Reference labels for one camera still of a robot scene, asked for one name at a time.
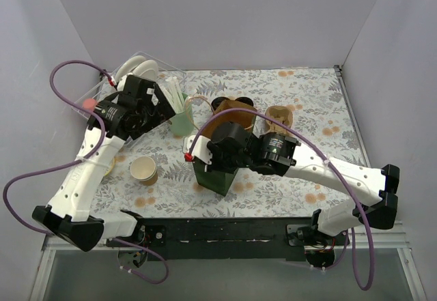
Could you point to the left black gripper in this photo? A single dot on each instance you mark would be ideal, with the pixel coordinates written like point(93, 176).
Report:
point(158, 106)

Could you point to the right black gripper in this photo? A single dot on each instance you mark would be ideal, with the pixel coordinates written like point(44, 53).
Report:
point(215, 170)

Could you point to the green brown paper bag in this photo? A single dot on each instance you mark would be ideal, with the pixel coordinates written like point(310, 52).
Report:
point(229, 111)

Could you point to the brown paper coffee cup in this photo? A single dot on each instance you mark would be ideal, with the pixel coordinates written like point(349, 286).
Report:
point(217, 102)

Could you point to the brown cardboard cup carrier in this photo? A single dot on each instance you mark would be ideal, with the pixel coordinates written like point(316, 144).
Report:
point(281, 114)

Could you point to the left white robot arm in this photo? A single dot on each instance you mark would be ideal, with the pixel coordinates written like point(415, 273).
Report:
point(68, 213)

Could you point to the black coffee lid stack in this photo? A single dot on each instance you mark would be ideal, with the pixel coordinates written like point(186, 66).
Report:
point(245, 100)

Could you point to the white wrapped straws bundle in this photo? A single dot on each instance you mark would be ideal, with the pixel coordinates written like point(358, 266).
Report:
point(175, 93)

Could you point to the white plate front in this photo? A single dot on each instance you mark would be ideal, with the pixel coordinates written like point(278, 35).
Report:
point(147, 70)

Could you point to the white plate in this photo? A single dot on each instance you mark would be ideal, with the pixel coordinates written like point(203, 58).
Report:
point(128, 66)
point(147, 70)

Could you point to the white plate rear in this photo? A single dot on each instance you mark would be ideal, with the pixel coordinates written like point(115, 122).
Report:
point(128, 66)

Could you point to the green straw holder cup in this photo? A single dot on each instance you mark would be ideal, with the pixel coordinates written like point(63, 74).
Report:
point(181, 124)

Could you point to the pink plastic cup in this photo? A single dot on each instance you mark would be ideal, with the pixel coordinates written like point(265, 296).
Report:
point(89, 104)

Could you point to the yellow blue patterned bowl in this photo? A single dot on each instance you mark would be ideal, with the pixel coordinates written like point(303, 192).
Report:
point(110, 167)

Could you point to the floral patterned table mat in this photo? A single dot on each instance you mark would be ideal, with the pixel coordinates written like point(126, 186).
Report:
point(320, 112)

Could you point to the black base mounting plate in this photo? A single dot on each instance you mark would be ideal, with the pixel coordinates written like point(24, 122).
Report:
point(226, 238)

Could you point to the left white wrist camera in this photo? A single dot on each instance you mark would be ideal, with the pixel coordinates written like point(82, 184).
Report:
point(118, 84)

